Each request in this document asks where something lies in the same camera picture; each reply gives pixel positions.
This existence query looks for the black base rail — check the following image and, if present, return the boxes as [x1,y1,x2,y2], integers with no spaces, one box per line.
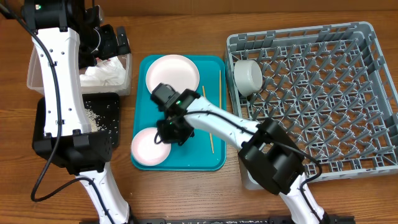
[129,215,356,224]

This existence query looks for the black tray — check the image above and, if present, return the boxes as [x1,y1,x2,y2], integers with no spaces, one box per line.
[32,93,121,149]

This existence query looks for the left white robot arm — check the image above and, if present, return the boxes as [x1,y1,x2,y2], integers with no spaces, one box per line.
[16,0,134,223]

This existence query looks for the white rice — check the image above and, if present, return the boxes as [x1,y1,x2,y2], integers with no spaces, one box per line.
[84,100,120,147]

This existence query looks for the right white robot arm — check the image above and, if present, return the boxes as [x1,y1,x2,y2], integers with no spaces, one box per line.
[150,83,330,223]

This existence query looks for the small pink plate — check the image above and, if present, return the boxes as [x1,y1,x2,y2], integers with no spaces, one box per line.
[131,128,172,166]

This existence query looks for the wooden chopstick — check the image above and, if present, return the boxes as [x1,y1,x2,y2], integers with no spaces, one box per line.
[218,70,222,109]
[202,85,215,154]

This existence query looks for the white tissue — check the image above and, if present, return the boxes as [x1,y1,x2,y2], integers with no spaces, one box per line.
[80,57,126,86]

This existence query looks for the grey bowl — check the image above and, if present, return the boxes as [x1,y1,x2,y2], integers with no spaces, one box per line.
[234,60,262,96]

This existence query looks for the teal serving tray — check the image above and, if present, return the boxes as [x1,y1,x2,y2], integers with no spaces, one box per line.
[131,55,228,171]

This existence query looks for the grey dish rack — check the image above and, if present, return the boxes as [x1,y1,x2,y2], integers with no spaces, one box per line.
[225,22,397,181]

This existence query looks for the clear plastic waste bin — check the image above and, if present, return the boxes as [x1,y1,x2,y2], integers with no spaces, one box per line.
[27,49,132,96]

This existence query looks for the large white plate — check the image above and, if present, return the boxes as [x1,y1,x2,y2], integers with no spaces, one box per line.
[146,55,200,93]

